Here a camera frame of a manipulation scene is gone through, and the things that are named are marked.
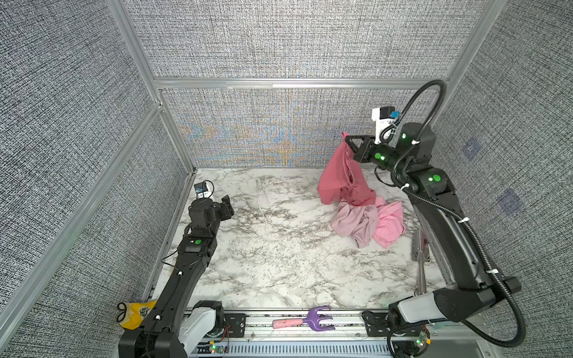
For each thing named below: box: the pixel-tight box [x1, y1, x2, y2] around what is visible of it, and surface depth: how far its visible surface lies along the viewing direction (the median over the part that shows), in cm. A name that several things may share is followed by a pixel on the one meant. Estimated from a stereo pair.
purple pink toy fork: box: [272, 306, 335, 332], surface depth 75 cm
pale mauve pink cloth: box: [330, 201, 379, 249], surface depth 93 cm
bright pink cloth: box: [373, 201, 406, 249], surface depth 96 cm
